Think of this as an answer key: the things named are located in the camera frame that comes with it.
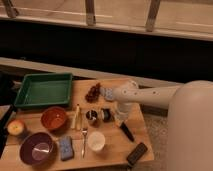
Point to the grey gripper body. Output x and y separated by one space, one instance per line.
106 115

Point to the black brush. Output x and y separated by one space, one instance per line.
137 150

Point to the purple bowl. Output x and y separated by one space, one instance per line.
36 148

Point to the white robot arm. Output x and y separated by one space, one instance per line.
190 119

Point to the orange bowl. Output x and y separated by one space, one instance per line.
53 118

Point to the small metal cup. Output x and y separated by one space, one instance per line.
91 117

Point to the white cup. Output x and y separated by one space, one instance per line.
96 141

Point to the bunch of dark grapes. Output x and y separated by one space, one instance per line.
93 94

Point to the silver fork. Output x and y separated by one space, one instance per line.
84 134

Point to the cream banana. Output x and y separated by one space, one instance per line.
76 120

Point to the blue sponge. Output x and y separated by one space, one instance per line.
66 148

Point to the green plastic tray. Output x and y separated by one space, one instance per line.
44 90

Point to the red yellow apple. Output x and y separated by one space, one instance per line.
16 127

